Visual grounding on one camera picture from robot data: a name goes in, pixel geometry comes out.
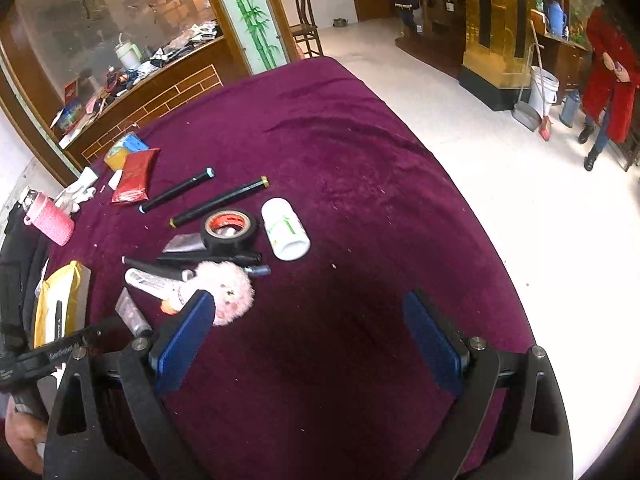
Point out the maroon velvet tablecloth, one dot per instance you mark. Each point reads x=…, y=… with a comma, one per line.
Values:
x=321, y=378

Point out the white tube orange cap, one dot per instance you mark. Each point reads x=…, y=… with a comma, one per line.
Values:
x=173, y=294

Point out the silver hand cream tube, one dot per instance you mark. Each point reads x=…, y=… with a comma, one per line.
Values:
x=131, y=315

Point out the yellow packing tape roll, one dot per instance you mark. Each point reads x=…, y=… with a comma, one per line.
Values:
x=116, y=155

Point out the bottle in pink knit sleeve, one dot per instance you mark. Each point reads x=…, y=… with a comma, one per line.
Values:
x=42, y=214

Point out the white tray with yellow tape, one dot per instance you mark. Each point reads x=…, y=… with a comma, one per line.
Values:
x=70, y=284

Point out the red foil packet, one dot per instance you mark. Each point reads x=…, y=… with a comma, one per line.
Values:
x=133, y=185

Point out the black marker yellow cap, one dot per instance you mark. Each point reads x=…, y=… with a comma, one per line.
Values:
x=224, y=199

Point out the thin black pen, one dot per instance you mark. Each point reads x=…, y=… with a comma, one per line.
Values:
x=58, y=321

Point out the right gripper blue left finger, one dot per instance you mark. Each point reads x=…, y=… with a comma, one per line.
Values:
x=179, y=340

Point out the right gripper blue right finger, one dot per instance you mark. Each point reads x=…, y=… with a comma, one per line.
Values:
x=440, y=344

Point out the white pill bottle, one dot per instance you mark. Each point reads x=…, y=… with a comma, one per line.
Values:
x=286, y=234

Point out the person in red coat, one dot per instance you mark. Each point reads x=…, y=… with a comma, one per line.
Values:
x=612, y=83

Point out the white bucket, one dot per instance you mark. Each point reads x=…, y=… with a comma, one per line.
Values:
x=544, y=87

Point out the wooden counter with clutter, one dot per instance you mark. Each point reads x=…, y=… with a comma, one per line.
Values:
x=206, y=69

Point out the white eraser block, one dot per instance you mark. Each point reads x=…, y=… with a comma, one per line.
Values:
x=114, y=181

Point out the blue small box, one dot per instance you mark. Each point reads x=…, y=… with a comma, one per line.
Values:
x=133, y=144

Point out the operator left hand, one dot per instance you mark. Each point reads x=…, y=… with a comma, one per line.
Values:
x=23, y=432

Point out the pink fluffy plush toy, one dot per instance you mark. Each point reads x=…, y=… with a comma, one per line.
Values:
x=230, y=287

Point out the silver foil sachet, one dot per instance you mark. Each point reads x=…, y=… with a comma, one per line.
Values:
x=192, y=242

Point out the black marker blue cap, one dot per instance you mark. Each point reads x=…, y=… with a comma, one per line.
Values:
x=177, y=190

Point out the black electrical tape roll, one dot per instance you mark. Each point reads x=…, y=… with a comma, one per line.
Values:
x=229, y=231

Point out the wooden chair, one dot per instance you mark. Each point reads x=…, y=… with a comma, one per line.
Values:
x=306, y=30

